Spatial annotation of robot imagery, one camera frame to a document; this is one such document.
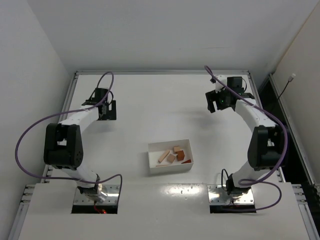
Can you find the red-brown triangle block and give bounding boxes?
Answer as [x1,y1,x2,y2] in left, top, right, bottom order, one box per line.
[181,159,192,164]

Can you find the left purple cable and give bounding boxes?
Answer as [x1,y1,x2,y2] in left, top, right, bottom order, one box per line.
[14,71,123,201]

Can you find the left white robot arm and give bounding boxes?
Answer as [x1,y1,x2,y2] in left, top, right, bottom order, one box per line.
[43,87,117,203]

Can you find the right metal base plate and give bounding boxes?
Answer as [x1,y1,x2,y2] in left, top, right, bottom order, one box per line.
[207,184,255,207]

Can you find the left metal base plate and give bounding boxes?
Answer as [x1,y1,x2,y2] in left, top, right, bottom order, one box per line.
[73,184,120,206]

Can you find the light wood letter cube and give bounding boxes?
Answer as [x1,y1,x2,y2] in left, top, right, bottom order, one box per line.
[173,146,181,153]

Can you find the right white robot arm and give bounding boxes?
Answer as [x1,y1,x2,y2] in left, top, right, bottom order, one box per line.
[205,76,289,195]

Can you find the black wall cable with plug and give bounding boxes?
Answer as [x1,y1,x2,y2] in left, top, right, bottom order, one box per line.
[265,73,297,118]

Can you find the small light wood block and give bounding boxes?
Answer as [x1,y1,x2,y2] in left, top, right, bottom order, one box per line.
[166,153,176,164]

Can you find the red-brown arch block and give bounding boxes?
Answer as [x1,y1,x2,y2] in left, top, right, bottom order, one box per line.
[176,150,185,162]

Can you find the white perforated box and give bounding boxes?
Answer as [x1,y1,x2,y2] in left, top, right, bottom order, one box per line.
[148,139,194,175]

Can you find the light wood plank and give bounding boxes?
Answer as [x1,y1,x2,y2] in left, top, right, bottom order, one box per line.
[158,149,171,163]

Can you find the metal base plate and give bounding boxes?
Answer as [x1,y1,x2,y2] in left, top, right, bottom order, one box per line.
[207,184,255,207]
[73,184,120,206]

